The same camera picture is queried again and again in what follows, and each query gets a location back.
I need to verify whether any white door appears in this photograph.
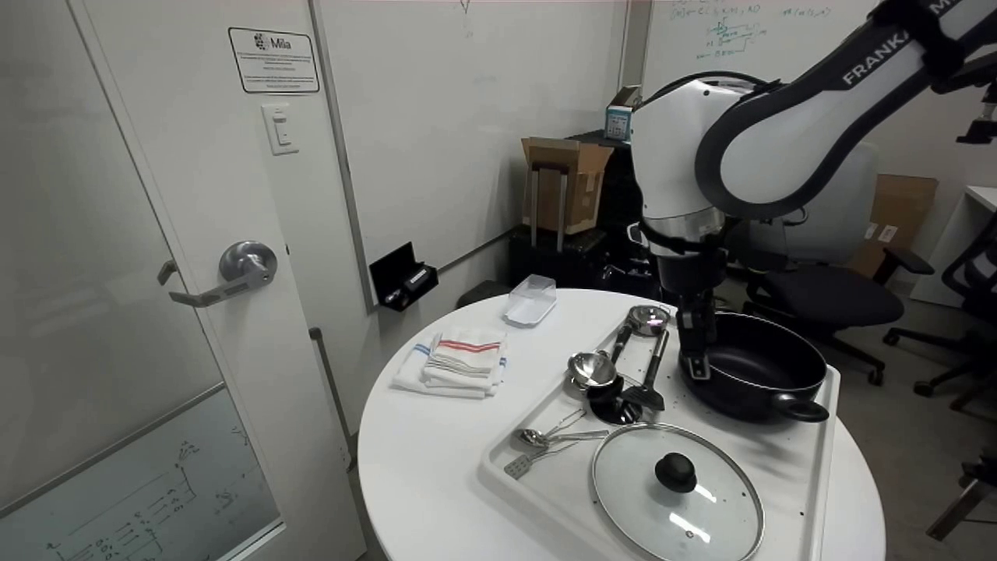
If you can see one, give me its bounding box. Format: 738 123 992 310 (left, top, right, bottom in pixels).
0 0 368 561

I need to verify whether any black chair base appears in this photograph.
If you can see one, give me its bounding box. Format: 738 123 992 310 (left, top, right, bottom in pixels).
926 453 997 547

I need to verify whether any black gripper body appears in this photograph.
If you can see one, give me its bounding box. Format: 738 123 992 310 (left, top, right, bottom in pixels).
654 248 726 319

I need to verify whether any plain white folded cloth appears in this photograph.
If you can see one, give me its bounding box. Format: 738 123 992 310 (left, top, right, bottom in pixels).
390 343 506 401

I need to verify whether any steel skimmer with black handle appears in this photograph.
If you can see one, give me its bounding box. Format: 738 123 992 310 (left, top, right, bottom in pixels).
622 302 677 418

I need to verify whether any silver door lever handle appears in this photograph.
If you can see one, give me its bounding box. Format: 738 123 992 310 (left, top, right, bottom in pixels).
153 240 280 312

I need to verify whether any black office chair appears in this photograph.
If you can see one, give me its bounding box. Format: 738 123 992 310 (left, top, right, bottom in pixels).
882 219 997 399

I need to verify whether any grey office chair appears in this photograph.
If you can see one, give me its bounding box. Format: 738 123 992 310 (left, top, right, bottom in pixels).
726 145 938 389

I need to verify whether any steel spoon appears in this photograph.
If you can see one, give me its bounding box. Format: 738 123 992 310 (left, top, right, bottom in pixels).
508 405 613 454

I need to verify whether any white printed wall sign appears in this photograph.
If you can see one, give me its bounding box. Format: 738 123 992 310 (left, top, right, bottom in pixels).
225 24 325 98

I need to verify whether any black plastic spoon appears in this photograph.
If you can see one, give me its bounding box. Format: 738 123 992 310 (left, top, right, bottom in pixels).
586 374 645 429

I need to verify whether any black cabinet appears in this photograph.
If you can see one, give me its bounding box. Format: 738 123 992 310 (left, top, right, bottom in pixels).
600 139 667 306

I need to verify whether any open cardboard box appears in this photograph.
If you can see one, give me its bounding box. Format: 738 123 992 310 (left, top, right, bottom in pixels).
522 134 618 245

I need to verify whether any large wall whiteboard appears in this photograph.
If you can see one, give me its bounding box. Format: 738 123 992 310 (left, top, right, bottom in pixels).
308 0 639 312

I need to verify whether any glass lid with black knob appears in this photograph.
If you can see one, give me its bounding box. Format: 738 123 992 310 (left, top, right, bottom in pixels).
586 425 768 561

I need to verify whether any white light switch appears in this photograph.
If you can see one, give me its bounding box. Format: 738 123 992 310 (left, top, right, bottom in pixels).
258 104 301 158

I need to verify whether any steel ladle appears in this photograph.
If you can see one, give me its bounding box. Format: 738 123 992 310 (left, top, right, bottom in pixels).
561 314 639 399

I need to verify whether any blue box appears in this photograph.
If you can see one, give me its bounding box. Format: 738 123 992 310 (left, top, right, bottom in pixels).
606 83 649 145

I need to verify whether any black cooking pot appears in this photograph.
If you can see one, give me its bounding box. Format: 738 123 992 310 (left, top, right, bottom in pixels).
677 310 834 427

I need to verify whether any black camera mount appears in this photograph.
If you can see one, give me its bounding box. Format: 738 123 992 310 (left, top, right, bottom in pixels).
958 82 997 146

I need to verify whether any whiteboard with green writing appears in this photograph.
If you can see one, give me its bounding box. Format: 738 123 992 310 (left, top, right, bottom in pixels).
639 0 885 91

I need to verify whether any white cloth with red stripe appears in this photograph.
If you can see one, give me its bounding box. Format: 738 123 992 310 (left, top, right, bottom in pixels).
427 333 508 382

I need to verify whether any flat cardboard sheet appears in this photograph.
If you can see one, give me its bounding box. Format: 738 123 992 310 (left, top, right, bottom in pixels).
849 173 940 282

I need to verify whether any black marker holder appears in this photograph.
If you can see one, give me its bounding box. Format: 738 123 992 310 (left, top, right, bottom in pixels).
368 240 443 314

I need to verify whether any white plastic tray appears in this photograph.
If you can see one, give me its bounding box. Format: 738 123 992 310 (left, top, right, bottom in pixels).
475 310 844 561

